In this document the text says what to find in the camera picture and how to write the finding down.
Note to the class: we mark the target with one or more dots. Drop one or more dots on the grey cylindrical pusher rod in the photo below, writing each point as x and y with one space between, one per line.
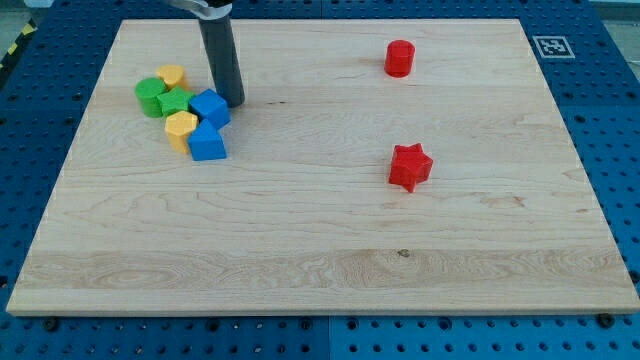
219 45

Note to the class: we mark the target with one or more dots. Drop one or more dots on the red cylinder block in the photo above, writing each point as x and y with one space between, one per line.
399 58

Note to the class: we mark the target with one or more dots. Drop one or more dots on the blue triangle block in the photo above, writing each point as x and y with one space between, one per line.
205 143

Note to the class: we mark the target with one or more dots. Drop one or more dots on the yellow heart block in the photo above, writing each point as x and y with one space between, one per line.
173 76

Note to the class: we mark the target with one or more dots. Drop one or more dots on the blue cube block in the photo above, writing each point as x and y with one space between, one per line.
210 106

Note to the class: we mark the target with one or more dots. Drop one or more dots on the green star block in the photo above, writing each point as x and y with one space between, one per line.
175 100

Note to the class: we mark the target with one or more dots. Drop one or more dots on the green cylinder block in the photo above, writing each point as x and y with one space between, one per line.
147 91

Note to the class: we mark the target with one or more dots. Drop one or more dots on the yellow hexagon block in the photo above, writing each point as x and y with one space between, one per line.
178 128

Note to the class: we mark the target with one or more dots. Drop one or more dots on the wooden board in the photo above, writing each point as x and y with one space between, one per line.
299 218

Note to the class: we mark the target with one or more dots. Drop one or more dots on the red star block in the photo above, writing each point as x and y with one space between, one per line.
409 166

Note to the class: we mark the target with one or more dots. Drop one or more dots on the white fiducial marker tag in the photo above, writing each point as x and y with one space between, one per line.
553 47

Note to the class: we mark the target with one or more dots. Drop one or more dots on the black bolt left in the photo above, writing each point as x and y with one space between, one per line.
50 324

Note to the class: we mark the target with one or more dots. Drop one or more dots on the black bolt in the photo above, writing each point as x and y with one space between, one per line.
50 324
605 320

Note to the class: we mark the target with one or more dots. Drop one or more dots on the black bolt right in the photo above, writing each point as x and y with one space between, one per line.
605 320

